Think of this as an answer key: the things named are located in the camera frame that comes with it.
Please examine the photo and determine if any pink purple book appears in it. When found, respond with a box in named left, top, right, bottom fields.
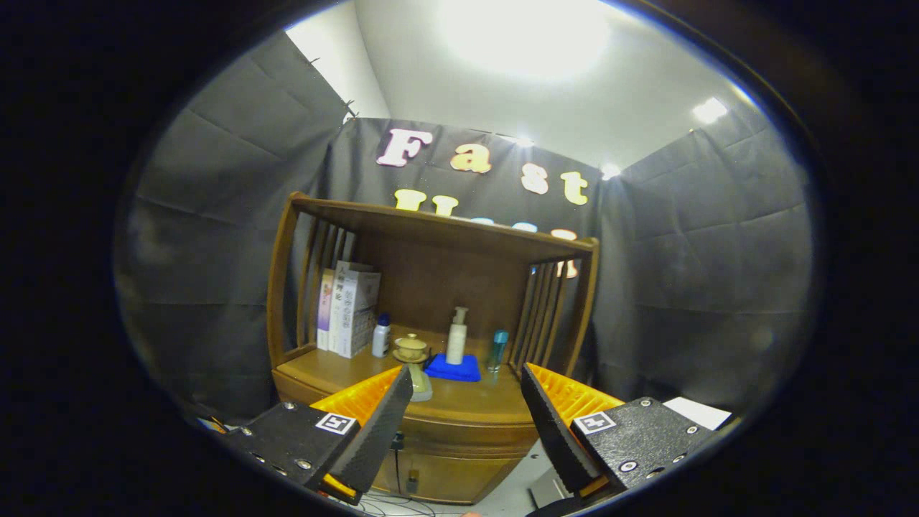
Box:
left=317, top=269, right=337, bottom=351

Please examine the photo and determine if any green soap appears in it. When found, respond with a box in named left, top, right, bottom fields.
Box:
left=406, top=363, right=434, bottom=403

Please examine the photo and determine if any wooden countertop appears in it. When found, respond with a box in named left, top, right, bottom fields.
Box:
left=276, top=327, right=536, bottom=424

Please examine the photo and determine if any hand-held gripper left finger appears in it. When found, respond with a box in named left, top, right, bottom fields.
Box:
left=223, top=364, right=415, bottom=506

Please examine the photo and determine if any white patterned book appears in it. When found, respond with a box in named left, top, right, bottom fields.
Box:
left=337, top=269, right=382, bottom=359

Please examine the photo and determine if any white book black lettering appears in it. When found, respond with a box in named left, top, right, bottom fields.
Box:
left=329, top=261, right=360, bottom=354

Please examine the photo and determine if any large round ceiling lamp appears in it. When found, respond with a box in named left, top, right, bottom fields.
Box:
left=438, top=0, right=611, bottom=80

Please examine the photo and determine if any white side cabinet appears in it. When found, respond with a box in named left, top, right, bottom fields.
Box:
left=661, top=396, right=733, bottom=432

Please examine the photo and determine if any white pump bottle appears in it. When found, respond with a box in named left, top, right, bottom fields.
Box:
left=446, top=307, right=470, bottom=365

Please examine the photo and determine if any wooden drawer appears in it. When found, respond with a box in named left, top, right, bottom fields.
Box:
left=273, top=370, right=541, bottom=460

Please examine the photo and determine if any yellow lidded teacup with saucer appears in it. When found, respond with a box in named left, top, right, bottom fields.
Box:
left=392, top=333, right=430, bottom=364

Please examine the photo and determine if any blue folded cloth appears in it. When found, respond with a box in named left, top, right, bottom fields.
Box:
left=424, top=353, right=482, bottom=383

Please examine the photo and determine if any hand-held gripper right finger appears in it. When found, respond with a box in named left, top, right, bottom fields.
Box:
left=521, top=363, right=722, bottom=507

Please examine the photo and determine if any wooden cabinet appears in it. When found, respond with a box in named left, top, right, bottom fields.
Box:
left=266, top=190, right=600, bottom=505

